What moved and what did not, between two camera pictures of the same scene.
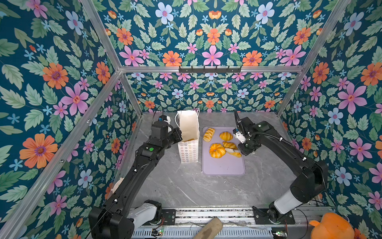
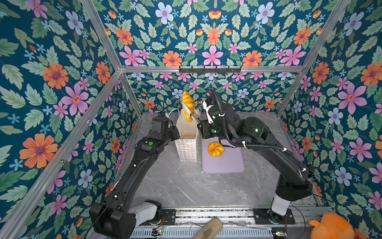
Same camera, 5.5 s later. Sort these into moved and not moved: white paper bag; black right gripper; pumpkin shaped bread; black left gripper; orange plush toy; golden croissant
Moved: golden croissant; black right gripper
Not moved: black left gripper; white paper bag; pumpkin shaped bread; orange plush toy
